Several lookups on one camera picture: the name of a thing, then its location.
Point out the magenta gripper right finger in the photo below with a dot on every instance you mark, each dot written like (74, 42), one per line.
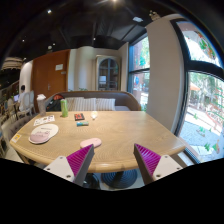
(153, 166)

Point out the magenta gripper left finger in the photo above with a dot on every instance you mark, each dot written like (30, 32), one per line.
(73, 167)

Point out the pink computer mouse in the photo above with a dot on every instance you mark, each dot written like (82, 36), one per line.
(96, 142)

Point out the pink round mouse pad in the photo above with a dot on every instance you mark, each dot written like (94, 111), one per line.
(43, 133)

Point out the black round table base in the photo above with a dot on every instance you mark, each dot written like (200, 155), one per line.
(120, 180)

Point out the teal small pack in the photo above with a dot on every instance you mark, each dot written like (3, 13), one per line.
(84, 123)

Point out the red black small box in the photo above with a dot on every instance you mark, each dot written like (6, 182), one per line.
(79, 117)

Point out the printed paper leaflet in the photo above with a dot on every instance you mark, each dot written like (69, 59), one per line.
(44, 120)

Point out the small glass on table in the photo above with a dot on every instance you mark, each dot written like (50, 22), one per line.
(94, 114)

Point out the striped cushion left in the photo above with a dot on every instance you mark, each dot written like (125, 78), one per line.
(81, 104)

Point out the striped cushion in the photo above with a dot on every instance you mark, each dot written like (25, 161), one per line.
(104, 104)
(81, 104)

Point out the green bottle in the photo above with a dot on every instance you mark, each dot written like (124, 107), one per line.
(64, 108)

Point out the yellow sticker card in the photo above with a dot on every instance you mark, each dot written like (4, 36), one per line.
(15, 138)

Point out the black red backpack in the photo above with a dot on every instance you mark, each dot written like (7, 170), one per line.
(54, 104)

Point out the striped cushion right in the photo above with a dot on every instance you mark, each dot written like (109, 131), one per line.
(104, 104)

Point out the clear plastic cup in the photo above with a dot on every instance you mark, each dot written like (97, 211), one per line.
(41, 104)

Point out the seated person in white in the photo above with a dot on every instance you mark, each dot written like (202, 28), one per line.
(24, 99)

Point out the wooden door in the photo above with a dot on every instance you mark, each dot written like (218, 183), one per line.
(49, 73)

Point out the arched glass cabinet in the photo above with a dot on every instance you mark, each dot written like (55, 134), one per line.
(107, 73)

